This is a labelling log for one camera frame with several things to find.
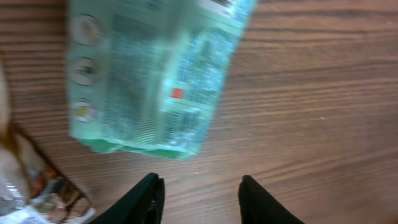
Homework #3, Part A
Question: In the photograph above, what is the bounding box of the brown snack packet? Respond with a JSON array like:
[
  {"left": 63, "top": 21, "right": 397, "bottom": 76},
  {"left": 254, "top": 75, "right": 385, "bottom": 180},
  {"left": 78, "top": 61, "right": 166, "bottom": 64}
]
[{"left": 1, "top": 72, "right": 95, "bottom": 224}]

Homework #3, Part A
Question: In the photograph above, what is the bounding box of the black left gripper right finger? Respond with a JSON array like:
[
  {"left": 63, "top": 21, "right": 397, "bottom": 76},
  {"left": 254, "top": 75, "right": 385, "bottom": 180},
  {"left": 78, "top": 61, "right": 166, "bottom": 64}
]
[{"left": 238, "top": 175, "right": 304, "bottom": 224}]

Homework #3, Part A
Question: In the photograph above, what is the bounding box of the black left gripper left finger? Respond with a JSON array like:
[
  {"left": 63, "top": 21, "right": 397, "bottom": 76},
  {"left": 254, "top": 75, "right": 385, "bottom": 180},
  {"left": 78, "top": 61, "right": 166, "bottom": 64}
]
[{"left": 91, "top": 173, "right": 165, "bottom": 224}]

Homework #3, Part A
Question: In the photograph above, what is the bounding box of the teal snack bar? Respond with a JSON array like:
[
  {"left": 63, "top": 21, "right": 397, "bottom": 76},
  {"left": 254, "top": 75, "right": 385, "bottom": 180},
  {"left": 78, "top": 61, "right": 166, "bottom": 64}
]
[{"left": 65, "top": 0, "right": 256, "bottom": 159}]

